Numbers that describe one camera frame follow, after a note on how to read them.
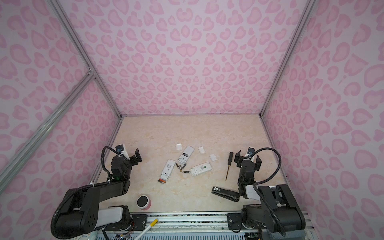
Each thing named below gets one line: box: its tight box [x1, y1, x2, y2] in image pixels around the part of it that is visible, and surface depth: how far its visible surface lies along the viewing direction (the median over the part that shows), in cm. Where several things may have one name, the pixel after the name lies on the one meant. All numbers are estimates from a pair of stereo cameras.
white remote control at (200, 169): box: [190, 161, 212, 177], surface depth 92 cm
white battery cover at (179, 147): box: [175, 143, 183, 151], surface depth 103 cm
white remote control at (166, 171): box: [157, 159, 176, 184], surface depth 92 cm
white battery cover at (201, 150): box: [198, 146, 206, 155], surface depth 102 cm
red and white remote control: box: [177, 145, 195, 165], surface depth 97 cm
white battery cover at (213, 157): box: [209, 153, 217, 162], surface depth 98 cm
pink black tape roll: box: [136, 195, 152, 211], surface depth 76 cm
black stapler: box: [211, 186, 240, 202], surface depth 81 cm
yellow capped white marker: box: [134, 218, 159, 240], surface depth 73 cm
